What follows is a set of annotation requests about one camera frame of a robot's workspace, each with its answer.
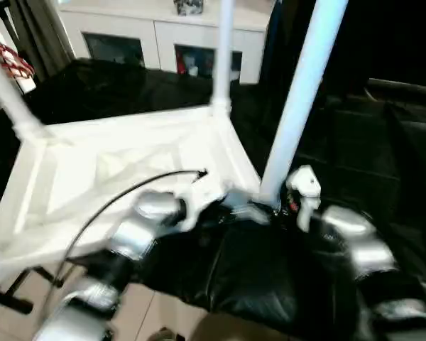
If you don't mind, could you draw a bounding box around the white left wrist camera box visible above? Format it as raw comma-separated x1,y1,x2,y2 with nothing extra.
177,170,228,232

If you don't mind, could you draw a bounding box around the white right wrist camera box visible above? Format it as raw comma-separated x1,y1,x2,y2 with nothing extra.
284,166,322,232

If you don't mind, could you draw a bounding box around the black metal table frame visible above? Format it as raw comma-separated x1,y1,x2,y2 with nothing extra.
0,266,65,313

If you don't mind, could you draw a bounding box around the black horizontal rail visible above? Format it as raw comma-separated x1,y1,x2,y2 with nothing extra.
366,78,426,100

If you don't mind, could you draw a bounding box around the white cabinet with glass doors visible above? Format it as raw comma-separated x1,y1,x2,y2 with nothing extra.
57,0,274,85

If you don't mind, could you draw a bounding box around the dark object on cabinet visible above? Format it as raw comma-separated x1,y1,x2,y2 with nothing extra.
174,0,204,16

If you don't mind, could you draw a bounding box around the white plastic table leg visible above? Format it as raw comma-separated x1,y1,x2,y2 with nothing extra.
212,0,235,118
0,50,47,143
259,0,349,207

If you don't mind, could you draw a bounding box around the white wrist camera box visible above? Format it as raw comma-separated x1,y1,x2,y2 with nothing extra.
177,170,228,232
284,166,322,232

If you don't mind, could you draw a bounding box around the grey curtain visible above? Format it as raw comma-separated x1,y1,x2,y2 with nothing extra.
14,0,75,72

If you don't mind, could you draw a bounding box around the white plastic table top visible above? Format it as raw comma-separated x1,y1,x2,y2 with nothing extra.
0,103,271,288

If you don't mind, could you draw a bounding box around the black plastic mat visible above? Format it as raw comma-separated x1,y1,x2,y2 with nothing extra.
0,60,426,341

